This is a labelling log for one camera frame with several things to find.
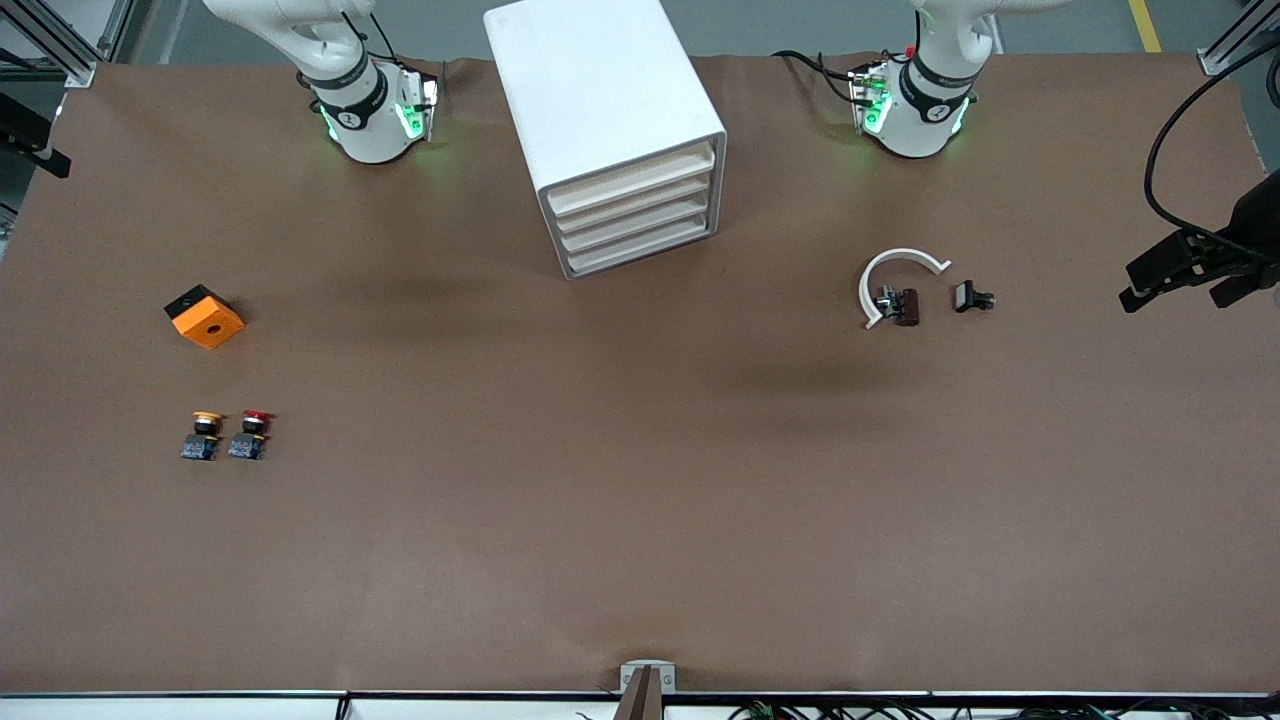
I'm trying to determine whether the white plastic drawer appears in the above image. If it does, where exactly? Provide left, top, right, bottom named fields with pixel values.
left=565, top=213, right=717, bottom=280
left=546, top=142, right=718, bottom=215
left=559, top=190, right=715, bottom=258
left=553, top=166, right=715, bottom=237

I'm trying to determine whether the yellow push button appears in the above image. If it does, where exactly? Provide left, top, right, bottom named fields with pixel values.
left=180, top=410, right=223, bottom=462

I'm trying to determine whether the red push button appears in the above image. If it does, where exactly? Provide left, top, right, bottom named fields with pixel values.
left=227, top=409, right=276, bottom=461

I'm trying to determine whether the white drawer cabinet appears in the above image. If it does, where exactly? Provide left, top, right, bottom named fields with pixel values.
left=483, top=0, right=728, bottom=281

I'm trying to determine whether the dark brown connector block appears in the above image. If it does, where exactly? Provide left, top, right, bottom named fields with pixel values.
left=875, top=287, right=921, bottom=328

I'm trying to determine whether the orange box with hole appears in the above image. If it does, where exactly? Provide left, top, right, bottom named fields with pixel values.
left=164, top=284, right=246, bottom=351

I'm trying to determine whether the brown table mat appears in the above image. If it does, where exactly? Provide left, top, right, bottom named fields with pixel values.
left=0, top=55, right=1280, bottom=696

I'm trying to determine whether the aluminium frame profile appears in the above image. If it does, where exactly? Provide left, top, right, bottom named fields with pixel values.
left=1198, top=0, right=1280, bottom=79
left=0, top=0, right=101, bottom=89

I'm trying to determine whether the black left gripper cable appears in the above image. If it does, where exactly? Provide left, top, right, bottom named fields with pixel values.
left=1145, top=38, right=1280, bottom=251

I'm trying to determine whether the white curved ring piece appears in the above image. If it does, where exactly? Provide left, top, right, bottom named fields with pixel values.
left=858, top=248, right=952, bottom=331

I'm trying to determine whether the black arm base cable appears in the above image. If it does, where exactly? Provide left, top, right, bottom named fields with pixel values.
left=775, top=50, right=871, bottom=106

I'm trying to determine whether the white table edge rail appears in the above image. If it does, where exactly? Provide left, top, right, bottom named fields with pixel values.
left=0, top=688, right=1280, bottom=720

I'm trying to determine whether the grey metal bracket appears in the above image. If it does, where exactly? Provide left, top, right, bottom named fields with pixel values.
left=620, top=660, right=677, bottom=695

